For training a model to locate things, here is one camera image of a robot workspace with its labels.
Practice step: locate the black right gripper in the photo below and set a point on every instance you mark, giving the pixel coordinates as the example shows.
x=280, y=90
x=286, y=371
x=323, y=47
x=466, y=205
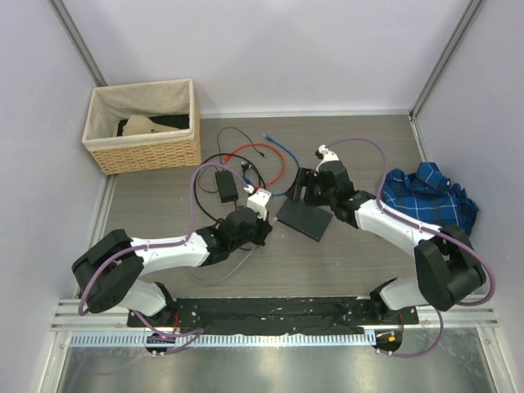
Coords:
x=306, y=178

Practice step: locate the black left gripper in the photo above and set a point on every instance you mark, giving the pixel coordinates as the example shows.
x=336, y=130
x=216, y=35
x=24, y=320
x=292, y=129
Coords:
x=264, y=228

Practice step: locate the black network switch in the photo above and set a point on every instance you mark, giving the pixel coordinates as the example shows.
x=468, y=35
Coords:
x=310, y=221

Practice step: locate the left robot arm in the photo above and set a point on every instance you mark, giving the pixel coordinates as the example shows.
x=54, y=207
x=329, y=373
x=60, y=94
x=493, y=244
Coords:
x=109, y=274

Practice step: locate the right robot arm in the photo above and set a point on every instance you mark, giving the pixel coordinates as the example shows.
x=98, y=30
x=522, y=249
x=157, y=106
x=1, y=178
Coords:
x=446, y=271

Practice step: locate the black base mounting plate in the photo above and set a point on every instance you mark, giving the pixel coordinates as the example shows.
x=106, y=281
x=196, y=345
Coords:
x=273, y=316

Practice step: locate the blue plaid cloth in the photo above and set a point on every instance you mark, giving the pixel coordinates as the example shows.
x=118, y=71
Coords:
x=429, y=196

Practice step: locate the beige item in basket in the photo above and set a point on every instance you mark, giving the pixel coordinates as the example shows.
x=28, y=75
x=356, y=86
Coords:
x=140, y=124

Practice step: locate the wicker basket with liner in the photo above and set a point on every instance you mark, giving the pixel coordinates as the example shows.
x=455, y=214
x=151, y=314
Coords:
x=125, y=154

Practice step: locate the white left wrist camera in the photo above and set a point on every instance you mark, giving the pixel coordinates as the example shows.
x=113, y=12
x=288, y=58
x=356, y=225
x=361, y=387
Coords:
x=258, y=202

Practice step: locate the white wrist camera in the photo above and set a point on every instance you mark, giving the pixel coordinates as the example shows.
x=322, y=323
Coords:
x=325, y=155
x=258, y=202

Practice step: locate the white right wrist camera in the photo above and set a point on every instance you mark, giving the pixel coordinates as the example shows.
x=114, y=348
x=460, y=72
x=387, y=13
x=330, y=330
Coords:
x=325, y=155

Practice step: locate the slotted cable duct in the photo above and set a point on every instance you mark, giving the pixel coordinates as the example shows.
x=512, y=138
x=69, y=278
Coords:
x=136, y=339

